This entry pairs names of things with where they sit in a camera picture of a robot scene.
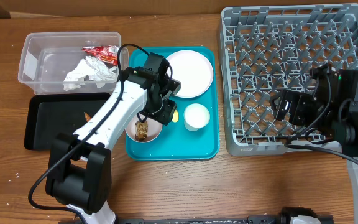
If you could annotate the pink bowl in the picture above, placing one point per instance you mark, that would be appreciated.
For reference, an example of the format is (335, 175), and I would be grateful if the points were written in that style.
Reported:
(154, 129)

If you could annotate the black tray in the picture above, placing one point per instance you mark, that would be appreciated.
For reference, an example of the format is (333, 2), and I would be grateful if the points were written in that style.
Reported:
(49, 115)

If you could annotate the clear plastic bin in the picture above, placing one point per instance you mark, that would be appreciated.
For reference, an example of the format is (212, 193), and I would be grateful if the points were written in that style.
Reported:
(48, 57)

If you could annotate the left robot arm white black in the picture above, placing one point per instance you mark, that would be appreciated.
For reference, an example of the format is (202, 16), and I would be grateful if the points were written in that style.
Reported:
(79, 168)

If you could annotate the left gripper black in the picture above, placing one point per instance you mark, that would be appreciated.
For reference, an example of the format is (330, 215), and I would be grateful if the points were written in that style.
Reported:
(165, 117)

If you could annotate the brown sausage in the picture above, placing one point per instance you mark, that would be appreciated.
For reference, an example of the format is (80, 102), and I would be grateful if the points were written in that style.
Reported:
(87, 117)

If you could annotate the white napkin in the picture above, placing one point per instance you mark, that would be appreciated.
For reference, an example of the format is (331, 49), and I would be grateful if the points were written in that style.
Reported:
(90, 69)

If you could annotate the brown food piece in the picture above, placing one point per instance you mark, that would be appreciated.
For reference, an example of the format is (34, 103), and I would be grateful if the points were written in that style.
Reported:
(141, 130)

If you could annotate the pink plate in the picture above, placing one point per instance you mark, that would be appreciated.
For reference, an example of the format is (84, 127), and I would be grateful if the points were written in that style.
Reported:
(194, 72)

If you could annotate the yellow plastic spoon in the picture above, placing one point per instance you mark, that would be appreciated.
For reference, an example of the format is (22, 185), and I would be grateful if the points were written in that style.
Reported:
(175, 117)

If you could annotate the teal serving tray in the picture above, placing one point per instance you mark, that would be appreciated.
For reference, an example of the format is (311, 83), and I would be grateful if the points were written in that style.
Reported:
(175, 142)

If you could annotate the red snack wrapper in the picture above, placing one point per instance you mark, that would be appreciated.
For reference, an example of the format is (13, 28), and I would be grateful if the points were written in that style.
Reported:
(107, 53)

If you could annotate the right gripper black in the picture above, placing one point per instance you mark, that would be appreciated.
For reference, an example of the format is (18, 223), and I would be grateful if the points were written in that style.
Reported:
(298, 99)

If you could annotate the grey dishwasher rack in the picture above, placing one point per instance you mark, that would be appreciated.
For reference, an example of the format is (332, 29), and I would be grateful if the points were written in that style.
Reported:
(266, 49)

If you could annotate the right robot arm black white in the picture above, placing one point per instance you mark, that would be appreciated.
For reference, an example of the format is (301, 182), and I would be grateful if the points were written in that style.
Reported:
(331, 109)

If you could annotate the white cup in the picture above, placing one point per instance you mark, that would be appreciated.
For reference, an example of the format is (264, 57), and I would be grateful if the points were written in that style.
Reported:
(196, 117)

